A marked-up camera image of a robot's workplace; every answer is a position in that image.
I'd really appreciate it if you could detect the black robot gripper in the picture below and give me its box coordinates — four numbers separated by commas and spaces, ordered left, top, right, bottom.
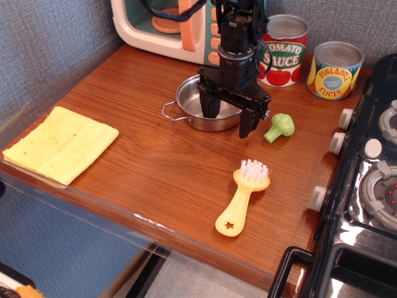
198, 46, 271, 138

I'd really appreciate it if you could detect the stainless steel pot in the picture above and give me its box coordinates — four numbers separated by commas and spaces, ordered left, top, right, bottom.
162, 74, 241, 132

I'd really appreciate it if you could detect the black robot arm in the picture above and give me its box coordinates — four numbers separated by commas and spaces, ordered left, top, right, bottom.
198, 1, 271, 138

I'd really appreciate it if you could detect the green toy broccoli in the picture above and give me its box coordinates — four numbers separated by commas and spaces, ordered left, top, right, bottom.
264, 113, 295, 143

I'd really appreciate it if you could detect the yellow dish brush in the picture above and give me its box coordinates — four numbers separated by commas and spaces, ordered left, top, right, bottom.
215, 159, 270, 237

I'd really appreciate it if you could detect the tomato sauce can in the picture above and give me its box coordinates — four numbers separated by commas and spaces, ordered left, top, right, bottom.
258, 14, 310, 87

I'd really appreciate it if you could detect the pineapple slices can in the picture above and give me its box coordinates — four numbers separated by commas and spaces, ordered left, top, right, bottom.
306, 41, 364, 101

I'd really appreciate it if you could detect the teal toy microwave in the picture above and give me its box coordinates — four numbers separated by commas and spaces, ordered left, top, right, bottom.
110, 0, 267, 68

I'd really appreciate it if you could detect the yellow folded cloth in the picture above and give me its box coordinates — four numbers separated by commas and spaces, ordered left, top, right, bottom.
2, 106, 119, 188

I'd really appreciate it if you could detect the black toy stove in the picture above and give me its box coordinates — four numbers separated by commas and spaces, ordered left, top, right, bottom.
269, 54, 396, 297

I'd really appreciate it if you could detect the clear acrylic barrier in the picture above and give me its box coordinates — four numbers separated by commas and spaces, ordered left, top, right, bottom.
1, 48, 274, 290

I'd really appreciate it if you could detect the orange object at corner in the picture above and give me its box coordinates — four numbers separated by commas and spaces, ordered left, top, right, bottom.
15, 285, 44, 298

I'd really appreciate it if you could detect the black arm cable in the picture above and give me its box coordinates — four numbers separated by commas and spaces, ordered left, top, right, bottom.
139, 0, 207, 22

